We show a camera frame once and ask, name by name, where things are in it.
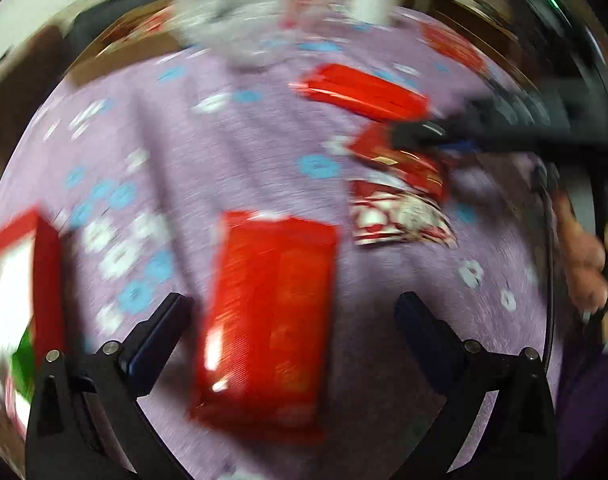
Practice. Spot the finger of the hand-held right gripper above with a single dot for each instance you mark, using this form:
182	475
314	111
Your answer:
508	112
463	135

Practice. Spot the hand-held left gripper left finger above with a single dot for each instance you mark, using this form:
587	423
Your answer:
151	350

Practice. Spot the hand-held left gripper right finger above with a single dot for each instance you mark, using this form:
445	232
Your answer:
428	340

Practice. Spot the red gold snack packet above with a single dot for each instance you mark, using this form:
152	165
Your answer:
408	165

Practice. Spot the large red packet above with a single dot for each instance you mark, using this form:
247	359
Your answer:
269	325

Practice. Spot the green snack packet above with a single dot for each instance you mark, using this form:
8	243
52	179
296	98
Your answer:
24	367

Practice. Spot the red gift box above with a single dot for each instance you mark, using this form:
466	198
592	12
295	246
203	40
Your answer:
29	285

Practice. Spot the person's right hand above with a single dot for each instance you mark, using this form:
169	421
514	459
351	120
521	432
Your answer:
581	260

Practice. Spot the red mesh candy bag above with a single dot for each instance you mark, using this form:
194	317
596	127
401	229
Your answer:
453	47

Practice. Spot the red floral snack packet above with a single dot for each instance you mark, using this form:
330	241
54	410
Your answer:
401	220

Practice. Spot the long red snack packet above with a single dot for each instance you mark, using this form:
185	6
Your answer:
366	92

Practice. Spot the person's purple garment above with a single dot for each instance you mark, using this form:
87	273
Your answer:
588	400

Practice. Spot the purple floral tablecloth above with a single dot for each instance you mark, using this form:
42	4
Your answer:
184	160

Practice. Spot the clear plastic bag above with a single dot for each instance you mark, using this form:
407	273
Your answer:
254	15

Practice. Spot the flat cardboard box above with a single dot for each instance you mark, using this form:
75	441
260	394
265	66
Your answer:
124	55

